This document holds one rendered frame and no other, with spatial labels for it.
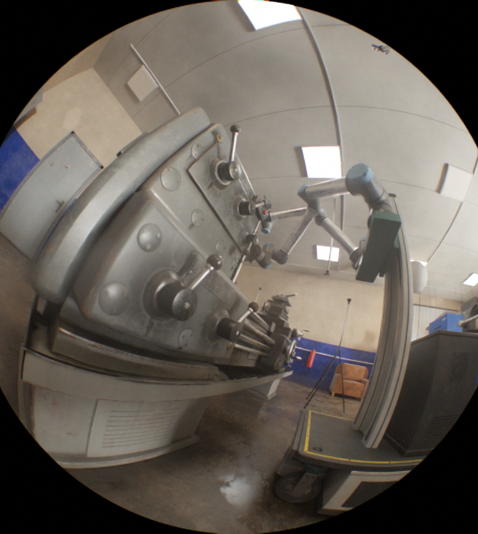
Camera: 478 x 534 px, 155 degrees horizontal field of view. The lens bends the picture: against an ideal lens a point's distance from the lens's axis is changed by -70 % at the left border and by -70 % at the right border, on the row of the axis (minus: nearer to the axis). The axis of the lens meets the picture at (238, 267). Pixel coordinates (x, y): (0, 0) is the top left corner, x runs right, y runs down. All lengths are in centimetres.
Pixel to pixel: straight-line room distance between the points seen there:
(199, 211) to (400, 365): 98
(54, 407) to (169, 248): 48
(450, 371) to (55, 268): 124
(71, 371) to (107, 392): 9
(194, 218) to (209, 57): 287
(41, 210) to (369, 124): 509
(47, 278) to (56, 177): 342
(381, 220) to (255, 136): 257
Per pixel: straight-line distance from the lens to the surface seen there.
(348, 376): 509
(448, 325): 201
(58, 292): 43
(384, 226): 99
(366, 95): 283
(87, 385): 36
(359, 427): 117
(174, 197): 52
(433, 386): 88
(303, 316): 561
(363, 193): 106
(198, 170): 58
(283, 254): 144
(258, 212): 88
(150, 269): 33
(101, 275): 30
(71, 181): 377
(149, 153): 51
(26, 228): 370
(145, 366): 57
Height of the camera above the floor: 63
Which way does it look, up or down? 22 degrees up
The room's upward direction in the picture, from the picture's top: 24 degrees clockwise
